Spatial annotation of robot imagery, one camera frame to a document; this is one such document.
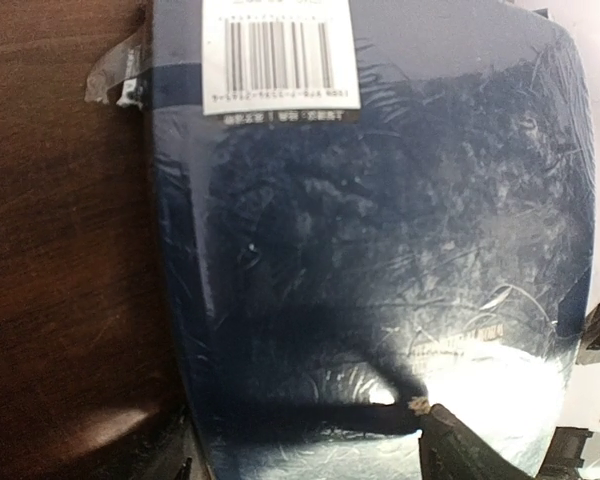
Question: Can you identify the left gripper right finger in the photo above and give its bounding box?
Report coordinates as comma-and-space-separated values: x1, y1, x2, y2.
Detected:
419, 404, 530, 480

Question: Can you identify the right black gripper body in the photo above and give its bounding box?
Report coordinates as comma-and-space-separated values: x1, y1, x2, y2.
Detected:
539, 303, 600, 479

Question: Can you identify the dark blue hardcover notebook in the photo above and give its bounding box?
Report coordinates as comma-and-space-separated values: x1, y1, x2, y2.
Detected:
87, 0, 596, 479

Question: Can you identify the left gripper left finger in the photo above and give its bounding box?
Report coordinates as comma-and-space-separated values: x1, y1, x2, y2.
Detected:
165, 407, 212, 480

